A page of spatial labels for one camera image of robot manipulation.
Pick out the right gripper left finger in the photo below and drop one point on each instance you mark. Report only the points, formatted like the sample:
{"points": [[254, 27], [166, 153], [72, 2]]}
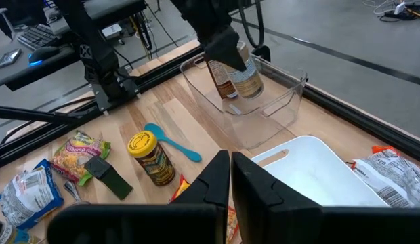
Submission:
{"points": [[128, 223]]}

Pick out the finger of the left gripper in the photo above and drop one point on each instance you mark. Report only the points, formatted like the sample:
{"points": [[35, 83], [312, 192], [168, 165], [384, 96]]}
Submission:
{"points": [[227, 47]]}

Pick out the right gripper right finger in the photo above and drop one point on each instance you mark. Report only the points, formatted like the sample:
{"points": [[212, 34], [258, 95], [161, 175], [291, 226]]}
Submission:
{"points": [[332, 227]]}

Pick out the slim brown bottle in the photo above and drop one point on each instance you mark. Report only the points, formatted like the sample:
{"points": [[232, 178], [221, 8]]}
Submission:
{"points": [[221, 81]]}

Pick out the tan-lid clear spice jar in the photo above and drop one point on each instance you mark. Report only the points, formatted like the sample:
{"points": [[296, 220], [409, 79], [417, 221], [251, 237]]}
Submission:
{"points": [[249, 83]]}

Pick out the green black pepper tin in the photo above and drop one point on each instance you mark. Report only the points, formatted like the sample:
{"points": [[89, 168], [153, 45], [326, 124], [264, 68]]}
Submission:
{"points": [[108, 176]]}

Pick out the red beef ramen packet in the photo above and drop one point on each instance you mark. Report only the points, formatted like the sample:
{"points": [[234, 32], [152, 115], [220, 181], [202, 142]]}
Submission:
{"points": [[181, 188]]}

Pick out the silver metal spoon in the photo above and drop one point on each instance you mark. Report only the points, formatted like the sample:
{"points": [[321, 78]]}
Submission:
{"points": [[72, 191]]}

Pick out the yellow-lid dark spice jar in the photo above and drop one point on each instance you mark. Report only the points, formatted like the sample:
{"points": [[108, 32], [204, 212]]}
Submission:
{"points": [[152, 159]]}

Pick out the pink and green ramen packet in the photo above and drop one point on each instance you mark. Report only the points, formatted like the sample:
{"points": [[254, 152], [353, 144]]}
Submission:
{"points": [[74, 156]]}

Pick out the teal plastic spoon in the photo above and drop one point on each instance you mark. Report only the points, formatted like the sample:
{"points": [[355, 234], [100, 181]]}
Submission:
{"points": [[172, 144]]}

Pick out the blue ramen packet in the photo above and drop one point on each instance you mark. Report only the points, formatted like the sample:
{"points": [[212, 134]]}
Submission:
{"points": [[27, 196]]}

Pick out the white plastic bin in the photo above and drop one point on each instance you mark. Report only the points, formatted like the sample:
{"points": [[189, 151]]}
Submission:
{"points": [[315, 176]]}

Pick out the clear plastic bin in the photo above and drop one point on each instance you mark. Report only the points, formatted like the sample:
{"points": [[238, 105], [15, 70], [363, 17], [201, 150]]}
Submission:
{"points": [[264, 112]]}

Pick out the orange-edged ramen packet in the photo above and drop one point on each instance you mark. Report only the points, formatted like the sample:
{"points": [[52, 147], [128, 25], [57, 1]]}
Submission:
{"points": [[393, 176]]}

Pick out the small white box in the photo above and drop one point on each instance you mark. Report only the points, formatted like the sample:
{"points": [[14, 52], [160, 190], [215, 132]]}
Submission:
{"points": [[111, 31]]}

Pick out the black computer mouse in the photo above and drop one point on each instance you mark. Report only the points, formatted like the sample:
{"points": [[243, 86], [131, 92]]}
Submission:
{"points": [[44, 54]]}

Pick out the black keyboard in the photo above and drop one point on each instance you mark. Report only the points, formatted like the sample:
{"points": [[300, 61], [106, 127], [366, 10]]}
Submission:
{"points": [[37, 36]]}

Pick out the black desk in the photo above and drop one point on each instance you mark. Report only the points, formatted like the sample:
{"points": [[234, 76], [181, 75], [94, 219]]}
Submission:
{"points": [[13, 78]]}

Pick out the flat silver phone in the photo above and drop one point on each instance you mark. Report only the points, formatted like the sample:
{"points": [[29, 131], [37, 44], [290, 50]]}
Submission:
{"points": [[8, 58]]}

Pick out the black table edge bracket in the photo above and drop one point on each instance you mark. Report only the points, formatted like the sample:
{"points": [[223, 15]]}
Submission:
{"points": [[262, 53]]}

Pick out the black aluminium rig frame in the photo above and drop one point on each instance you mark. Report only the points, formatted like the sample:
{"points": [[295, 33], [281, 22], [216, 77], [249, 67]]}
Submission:
{"points": [[366, 122]]}

